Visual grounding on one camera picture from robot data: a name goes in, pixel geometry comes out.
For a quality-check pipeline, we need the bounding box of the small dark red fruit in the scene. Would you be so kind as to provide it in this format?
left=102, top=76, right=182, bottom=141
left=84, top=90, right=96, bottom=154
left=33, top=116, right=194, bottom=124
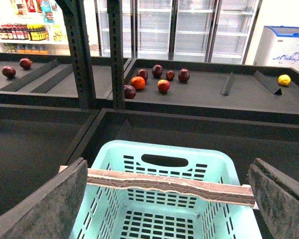
left=166, top=70, right=175, bottom=81

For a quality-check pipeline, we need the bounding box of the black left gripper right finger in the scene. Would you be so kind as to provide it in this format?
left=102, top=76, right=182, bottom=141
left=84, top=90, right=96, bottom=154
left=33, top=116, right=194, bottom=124
left=248, top=158, right=299, bottom=239

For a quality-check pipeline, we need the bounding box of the shelf with bottles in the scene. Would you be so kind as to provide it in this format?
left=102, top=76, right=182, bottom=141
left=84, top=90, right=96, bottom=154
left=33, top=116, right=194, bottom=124
left=0, top=0, right=70, bottom=55

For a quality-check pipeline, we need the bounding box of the brown basket handle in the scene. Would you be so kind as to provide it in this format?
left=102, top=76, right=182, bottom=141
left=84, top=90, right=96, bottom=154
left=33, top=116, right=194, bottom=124
left=87, top=168, right=256, bottom=208

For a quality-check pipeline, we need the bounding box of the long black divider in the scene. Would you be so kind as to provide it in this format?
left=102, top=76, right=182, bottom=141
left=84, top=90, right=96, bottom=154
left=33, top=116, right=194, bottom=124
left=0, top=59, right=60, bottom=92
left=31, top=65, right=73, bottom=94

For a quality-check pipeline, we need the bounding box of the dark red fruit right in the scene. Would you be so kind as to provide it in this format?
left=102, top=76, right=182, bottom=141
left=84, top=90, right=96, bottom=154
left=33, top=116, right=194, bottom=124
left=178, top=68, right=190, bottom=83

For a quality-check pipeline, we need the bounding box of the black wedge divider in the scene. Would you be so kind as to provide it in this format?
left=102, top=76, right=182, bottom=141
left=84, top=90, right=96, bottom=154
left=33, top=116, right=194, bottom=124
left=253, top=70, right=282, bottom=96

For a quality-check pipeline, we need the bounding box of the black divider strip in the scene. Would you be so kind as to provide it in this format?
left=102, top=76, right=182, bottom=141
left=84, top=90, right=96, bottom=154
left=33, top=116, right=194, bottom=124
left=220, top=72, right=234, bottom=96

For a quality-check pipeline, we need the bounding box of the dark red fruit behind orange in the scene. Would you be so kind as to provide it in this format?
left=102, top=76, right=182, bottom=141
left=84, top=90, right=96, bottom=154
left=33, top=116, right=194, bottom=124
left=137, top=69, right=148, bottom=82

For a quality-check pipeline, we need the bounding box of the yellow lemon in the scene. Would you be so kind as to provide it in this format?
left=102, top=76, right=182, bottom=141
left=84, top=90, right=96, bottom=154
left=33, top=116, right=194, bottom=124
left=278, top=74, right=291, bottom=87

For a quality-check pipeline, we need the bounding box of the dark metal rack post right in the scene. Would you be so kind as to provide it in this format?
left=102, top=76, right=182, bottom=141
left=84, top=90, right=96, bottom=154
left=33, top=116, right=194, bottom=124
left=107, top=0, right=125, bottom=109

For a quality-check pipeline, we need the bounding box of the dark metal rack post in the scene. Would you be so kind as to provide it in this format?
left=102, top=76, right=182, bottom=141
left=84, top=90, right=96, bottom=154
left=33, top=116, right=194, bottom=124
left=57, top=0, right=96, bottom=109
left=107, top=0, right=125, bottom=109

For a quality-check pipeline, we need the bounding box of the dark red fruit far left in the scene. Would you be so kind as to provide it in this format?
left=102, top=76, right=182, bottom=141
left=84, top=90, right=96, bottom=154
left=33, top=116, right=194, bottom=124
left=1, top=66, right=16, bottom=79

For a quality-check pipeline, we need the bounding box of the dark red fruit left shelf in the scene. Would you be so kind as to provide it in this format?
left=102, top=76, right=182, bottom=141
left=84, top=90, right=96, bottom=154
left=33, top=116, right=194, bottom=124
left=19, top=58, right=32, bottom=70

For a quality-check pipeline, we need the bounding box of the long black divider left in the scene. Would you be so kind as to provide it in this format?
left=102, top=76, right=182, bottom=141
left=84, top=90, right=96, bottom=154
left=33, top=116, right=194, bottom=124
left=0, top=59, right=60, bottom=92

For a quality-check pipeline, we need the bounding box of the white blue chest freezer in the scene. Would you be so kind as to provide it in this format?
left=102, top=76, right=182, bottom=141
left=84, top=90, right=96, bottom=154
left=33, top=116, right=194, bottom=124
left=253, top=26, right=299, bottom=71

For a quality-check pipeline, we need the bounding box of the glass door refrigerator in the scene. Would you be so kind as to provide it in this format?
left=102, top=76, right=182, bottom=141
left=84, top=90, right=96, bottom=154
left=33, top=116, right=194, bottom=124
left=94, top=0, right=263, bottom=65

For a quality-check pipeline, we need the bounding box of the dark red fruit front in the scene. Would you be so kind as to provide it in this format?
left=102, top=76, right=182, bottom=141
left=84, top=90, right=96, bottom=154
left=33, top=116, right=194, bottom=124
left=124, top=85, right=137, bottom=99

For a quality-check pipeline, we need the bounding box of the dark red fruit back centre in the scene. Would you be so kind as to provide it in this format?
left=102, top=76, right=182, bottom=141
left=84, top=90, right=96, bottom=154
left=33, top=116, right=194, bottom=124
left=151, top=64, right=163, bottom=78

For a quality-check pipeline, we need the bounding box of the dark metal rack post left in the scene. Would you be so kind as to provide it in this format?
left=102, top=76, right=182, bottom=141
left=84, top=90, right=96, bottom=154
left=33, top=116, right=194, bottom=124
left=57, top=0, right=96, bottom=109

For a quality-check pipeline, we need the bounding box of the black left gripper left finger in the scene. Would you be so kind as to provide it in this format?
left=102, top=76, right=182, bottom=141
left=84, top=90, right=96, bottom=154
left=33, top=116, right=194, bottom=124
left=0, top=158, right=88, bottom=239

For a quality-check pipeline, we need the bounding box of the light teal plastic basket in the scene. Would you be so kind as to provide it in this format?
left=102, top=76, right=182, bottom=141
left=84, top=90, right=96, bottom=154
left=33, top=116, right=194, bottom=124
left=70, top=140, right=261, bottom=239

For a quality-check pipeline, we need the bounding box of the red yellow apple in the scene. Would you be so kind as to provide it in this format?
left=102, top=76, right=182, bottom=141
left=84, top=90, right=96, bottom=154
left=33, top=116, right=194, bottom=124
left=157, top=79, right=170, bottom=93

